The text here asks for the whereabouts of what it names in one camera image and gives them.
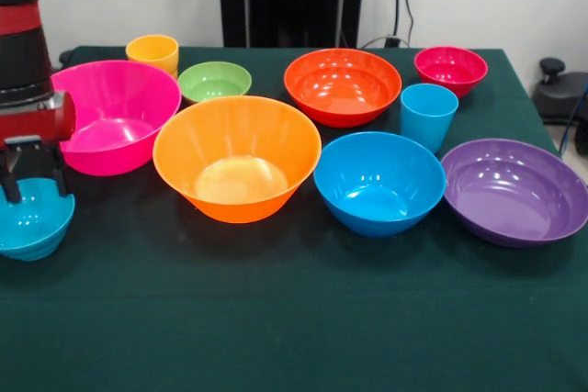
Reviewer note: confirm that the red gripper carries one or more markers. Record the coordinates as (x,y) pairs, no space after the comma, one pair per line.
(37,123)

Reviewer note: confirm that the small teal bowl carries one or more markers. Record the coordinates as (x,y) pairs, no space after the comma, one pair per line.
(32,227)

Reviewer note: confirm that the large pink bowl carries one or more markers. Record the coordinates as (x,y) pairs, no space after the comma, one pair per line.
(124,103)

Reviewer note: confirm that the large orange bowl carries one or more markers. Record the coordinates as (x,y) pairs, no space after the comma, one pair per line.
(236,144)

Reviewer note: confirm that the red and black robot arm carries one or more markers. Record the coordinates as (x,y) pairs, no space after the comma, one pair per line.
(20,43)

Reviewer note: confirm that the yellow cup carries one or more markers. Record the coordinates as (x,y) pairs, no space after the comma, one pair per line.
(151,54)

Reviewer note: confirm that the small green bowl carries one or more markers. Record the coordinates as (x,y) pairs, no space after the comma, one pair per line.
(213,84)

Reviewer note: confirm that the dark green tablecloth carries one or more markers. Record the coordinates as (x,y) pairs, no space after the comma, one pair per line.
(294,318)

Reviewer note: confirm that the red-orange bowl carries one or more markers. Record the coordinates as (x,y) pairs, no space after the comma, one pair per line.
(342,84)

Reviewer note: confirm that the medium blue bowl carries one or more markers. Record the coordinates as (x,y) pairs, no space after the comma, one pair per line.
(376,171)

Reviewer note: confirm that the blue cup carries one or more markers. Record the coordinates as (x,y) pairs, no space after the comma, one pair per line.
(427,121)

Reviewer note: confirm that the small crimson bowl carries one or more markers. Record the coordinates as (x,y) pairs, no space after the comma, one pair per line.
(450,70)

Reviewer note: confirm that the purple bowl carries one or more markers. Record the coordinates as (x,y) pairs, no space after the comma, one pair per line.
(514,190)

